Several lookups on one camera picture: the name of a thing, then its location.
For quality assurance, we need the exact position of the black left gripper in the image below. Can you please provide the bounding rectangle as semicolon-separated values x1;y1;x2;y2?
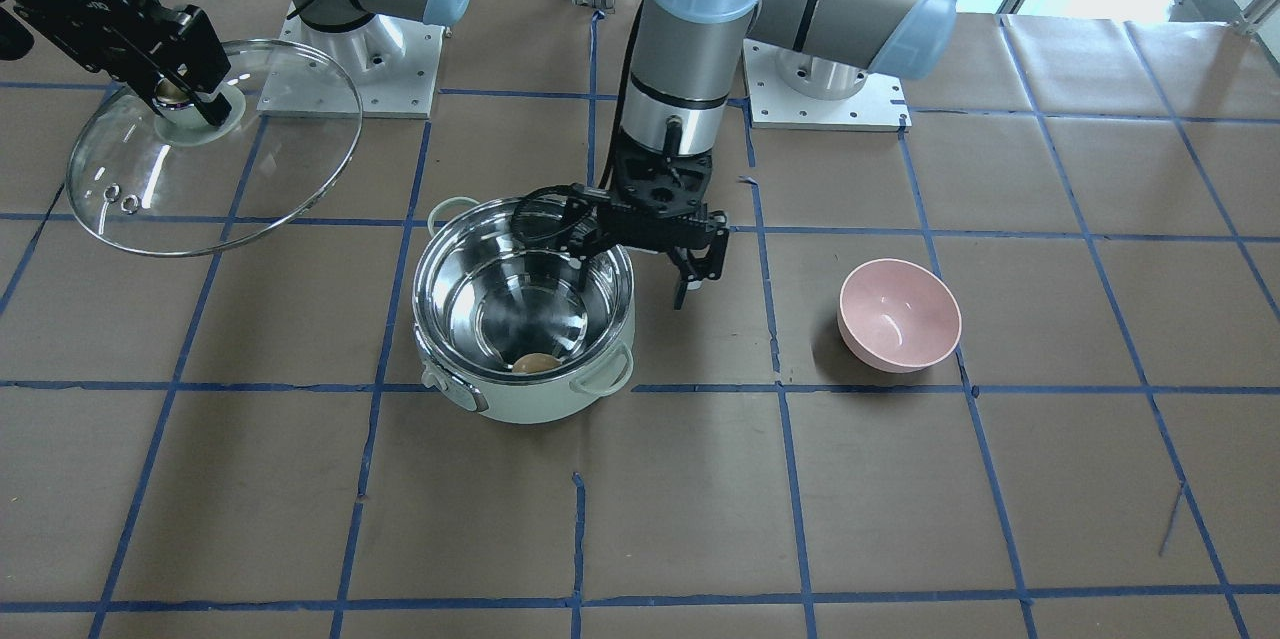
562;140;730;310

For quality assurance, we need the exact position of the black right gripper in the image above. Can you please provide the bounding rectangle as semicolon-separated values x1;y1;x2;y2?
13;0;236;128

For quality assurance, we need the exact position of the glass pot lid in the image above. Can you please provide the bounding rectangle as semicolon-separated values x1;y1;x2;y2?
64;38;364;259

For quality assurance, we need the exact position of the brown egg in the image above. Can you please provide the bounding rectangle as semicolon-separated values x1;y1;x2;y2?
511;352;562;375

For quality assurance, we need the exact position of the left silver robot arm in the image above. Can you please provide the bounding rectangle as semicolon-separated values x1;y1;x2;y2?
518;0;957;297

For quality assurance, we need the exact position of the pale green cooking pot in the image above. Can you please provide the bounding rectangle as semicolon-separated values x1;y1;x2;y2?
412;196;636;424

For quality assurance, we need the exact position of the pink bowl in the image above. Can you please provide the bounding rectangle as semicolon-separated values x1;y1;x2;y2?
836;259;963;374

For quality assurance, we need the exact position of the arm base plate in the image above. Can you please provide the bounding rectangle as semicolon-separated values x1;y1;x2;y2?
259;15;449;120
742;38;913;132

